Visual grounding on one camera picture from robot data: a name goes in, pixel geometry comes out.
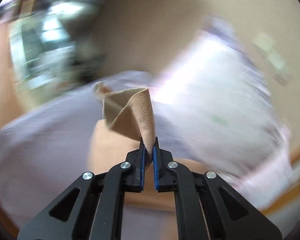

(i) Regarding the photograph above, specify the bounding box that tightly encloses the tan brown garment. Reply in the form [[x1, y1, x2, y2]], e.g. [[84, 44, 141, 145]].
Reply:
[[87, 81, 216, 212]]

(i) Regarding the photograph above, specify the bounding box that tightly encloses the pink floral pillow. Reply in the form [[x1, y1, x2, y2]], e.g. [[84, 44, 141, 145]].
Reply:
[[231, 126, 293, 210]]

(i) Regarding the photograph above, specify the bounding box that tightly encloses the lavender bed sheet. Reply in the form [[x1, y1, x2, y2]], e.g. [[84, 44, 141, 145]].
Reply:
[[0, 70, 199, 239]]

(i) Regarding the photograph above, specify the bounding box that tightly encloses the wooden bed headboard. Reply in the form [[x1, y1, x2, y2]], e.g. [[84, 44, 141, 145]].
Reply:
[[261, 145, 300, 215]]

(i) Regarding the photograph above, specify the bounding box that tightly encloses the white floral pillow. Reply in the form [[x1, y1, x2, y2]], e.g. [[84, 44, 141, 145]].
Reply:
[[149, 15, 291, 181]]

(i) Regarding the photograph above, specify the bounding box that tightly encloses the wall mounted television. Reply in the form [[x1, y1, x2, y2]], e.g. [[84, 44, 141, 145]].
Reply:
[[10, 0, 104, 90]]

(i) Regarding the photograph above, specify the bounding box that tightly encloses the white wall switch panel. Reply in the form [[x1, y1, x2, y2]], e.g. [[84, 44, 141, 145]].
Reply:
[[253, 32, 292, 86]]

